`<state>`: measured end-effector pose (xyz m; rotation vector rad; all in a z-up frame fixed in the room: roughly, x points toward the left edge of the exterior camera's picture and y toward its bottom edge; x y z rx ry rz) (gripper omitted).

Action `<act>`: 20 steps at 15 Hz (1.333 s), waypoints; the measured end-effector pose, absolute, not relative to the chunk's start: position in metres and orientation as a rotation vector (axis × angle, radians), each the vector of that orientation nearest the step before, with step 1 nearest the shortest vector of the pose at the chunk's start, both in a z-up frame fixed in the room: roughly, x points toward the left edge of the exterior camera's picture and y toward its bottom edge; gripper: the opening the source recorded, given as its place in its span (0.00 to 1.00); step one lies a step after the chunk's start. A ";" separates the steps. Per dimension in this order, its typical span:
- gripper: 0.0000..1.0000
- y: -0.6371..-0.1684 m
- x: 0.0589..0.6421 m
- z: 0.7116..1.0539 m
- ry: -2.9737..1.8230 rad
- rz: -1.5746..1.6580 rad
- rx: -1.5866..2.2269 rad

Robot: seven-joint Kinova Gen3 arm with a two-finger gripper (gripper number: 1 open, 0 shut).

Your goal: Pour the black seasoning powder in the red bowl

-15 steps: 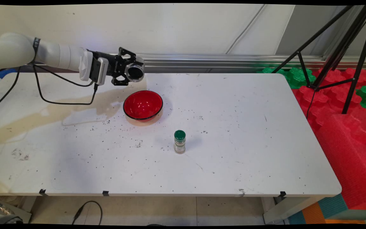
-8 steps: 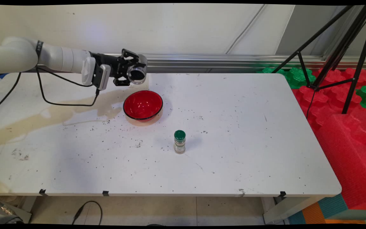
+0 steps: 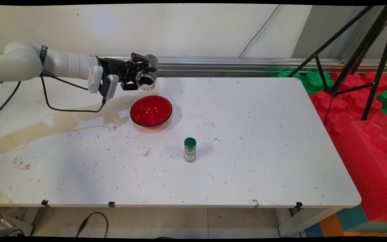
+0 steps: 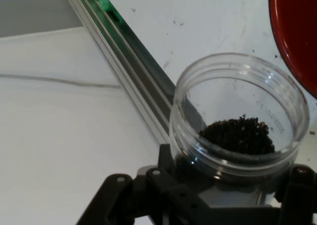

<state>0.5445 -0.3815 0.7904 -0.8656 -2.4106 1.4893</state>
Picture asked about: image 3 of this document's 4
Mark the grey table leg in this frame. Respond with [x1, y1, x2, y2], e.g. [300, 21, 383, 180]
[0, 208, 34, 236]
[277, 207, 345, 237]

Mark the white wall cable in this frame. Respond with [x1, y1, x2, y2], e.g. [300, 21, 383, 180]
[237, 4, 281, 57]

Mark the black floor cable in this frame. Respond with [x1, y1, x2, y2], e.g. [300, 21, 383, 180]
[76, 212, 109, 238]

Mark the colourful floor mat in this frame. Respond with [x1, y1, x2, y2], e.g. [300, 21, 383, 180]
[304, 204, 387, 237]

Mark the clear jar with black seeds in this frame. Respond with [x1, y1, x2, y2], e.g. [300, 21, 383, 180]
[136, 54, 159, 91]

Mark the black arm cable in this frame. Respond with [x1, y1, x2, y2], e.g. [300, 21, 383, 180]
[0, 75, 106, 119]

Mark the red bowl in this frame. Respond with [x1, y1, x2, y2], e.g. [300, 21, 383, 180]
[130, 95, 173, 133]

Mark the green-lidded spice jar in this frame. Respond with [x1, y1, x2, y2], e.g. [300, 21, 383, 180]
[184, 137, 197, 163]

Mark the aluminium wall rail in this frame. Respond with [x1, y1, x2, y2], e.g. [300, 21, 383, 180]
[0, 55, 387, 75]

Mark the black tripod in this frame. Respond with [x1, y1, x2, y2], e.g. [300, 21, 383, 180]
[286, 5, 387, 121]

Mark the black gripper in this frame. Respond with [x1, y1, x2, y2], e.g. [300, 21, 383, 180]
[97, 52, 149, 91]

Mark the large red foam block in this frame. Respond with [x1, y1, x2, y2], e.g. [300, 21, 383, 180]
[334, 119, 387, 222]

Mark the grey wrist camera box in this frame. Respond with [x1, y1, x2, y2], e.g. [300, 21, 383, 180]
[88, 66, 119, 100]

